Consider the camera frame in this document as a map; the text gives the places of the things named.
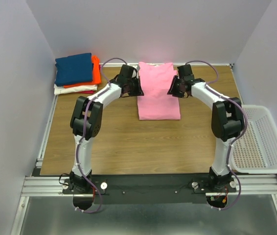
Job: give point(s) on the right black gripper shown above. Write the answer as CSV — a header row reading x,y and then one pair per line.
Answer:
x,y
172,89

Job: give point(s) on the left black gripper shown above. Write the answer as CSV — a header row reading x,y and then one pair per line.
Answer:
x,y
138,92

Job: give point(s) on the pink t shirt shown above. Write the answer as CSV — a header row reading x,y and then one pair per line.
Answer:
x,y
155,82

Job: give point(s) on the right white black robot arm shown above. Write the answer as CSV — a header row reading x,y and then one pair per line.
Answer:
x,y
228,121

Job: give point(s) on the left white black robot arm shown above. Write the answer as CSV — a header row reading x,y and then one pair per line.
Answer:
x,y
87,118

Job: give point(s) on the folded orange t shirt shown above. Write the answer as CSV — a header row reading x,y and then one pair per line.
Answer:
x,y
96,77

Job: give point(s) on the folded red t shirt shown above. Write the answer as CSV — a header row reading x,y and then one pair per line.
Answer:
x,y
87,92

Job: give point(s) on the folded blue t shirt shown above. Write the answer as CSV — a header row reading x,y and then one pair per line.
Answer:
x,y
73,69

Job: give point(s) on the folded white t shirt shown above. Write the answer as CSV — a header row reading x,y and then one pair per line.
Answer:
x,y
76,89

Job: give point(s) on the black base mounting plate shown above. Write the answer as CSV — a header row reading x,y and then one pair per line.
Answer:
x,y
149,189

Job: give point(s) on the white plastic laundry basket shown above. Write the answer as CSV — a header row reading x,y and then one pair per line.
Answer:
x,y
256,151

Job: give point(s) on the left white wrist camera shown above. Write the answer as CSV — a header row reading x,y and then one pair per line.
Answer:
x,y
135,71

